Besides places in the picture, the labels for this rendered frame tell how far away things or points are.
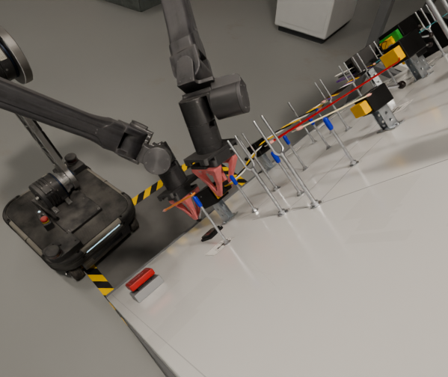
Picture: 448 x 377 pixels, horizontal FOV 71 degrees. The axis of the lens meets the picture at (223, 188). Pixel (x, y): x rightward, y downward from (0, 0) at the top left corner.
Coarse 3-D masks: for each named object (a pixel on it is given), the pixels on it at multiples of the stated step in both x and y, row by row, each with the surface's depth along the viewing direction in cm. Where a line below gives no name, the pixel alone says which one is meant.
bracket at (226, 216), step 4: (220, 200) 70; (216, 204) 69; (220, 204) 71; (224, 204) 70; (216, 208) 70; (220, 208) 69; (224, 208) 71; (228, 208) 70; (220, 212) 70; (224, 212) 71; (228, 212) 71; (232, 212) 70; (236, 212) 71; (220, 216) 71; (224, 216) 69; (228, 216) 72; (232, 216) 70; (224, 220) 70; (228, 220) 69
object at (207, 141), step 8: (192, 128) 59; (200, 128) 58; (208, 128) 59; (216, 128) 60; (192, 136) 60; (200, 136) 59; (208, 136) 59; (216, 136) 60; (200, 144) 60; (208, 144) 60; (216, 144) 60; (224, 144) 62; (232, 144) 64; (200, 152) 61; (208, 152) 60; (216, 152) 60; (184, 160) 61; (192, 160) 60; (200, 160) 58; (208, 160) 58
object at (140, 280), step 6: (144, 270) 59; (150, 270) 57; (138, 276) 58; (144, 276) 56; (150, 276) 57; (132, 282) 56; (138, 282) 55; (144, 282) 57; (132, 288) 55; (138, 288) 56
